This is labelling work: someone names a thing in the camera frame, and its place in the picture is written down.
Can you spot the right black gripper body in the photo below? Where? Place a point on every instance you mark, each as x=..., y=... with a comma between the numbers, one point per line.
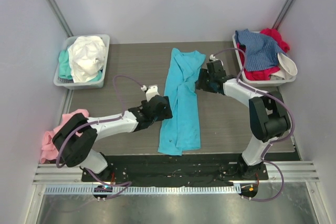
x=200, y=81

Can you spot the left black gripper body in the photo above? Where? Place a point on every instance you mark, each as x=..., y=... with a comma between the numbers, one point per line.
x=166, y=107

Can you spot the cyan t shirt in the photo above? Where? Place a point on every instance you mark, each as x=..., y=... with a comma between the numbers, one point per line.
x=182, y=132

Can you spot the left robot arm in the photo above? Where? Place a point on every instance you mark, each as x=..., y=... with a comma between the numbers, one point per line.
x=74, y=141

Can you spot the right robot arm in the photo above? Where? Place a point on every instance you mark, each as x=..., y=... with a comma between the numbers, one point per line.
x=269, y=118

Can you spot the right grey plastic basket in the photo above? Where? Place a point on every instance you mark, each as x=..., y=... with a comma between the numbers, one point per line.
x=258, y=84

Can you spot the red t shirt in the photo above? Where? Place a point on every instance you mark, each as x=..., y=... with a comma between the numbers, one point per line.
x=264, y=74

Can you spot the blue patterned t shirt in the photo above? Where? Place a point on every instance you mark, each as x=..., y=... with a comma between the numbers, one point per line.
x=261, y=50

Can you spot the cream white t shirt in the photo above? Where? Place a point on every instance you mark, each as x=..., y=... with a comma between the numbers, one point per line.
x=288, y=69

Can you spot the teal green t shirt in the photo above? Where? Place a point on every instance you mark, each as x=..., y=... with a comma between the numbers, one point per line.
x=64, y=70

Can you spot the pink t shirt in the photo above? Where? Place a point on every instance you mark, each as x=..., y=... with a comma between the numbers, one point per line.
x=48, y=151

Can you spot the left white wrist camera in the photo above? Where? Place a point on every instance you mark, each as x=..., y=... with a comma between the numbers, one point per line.
x=150, y=91

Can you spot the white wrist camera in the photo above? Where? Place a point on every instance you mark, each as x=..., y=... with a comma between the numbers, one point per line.
x=150, y=91
x=212, y=58

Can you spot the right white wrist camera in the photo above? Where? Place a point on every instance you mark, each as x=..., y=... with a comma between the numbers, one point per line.
x=212, y=58

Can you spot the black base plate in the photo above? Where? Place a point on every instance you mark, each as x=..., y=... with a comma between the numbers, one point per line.
x=191, y=170

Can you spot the slotted cable duct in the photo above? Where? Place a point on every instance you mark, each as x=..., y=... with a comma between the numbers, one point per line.
x=96, y=189

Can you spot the right aluminium frame post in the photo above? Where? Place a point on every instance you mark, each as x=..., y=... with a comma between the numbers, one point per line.
x=288, y=1

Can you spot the aluminium frame post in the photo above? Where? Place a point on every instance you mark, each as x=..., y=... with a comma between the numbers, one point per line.
x=60, y=17
x=288, y=1

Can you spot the left aluminium frame post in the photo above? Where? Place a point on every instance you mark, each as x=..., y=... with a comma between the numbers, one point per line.
x=60, y=17

